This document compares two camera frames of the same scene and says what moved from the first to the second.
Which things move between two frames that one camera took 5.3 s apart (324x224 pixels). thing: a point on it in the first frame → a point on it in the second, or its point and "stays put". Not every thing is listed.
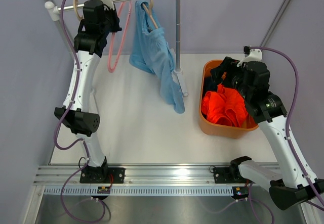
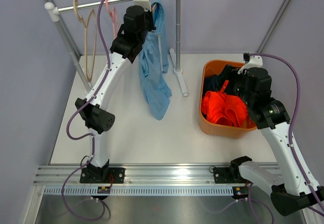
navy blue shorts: (209, 85) stays put
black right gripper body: (237, 82) stays put
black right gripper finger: (219, 75) → (228, 74)
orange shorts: (226, 107) stays put
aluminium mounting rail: (135, 175) stays put
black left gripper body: (110, 24) → (148, 23)
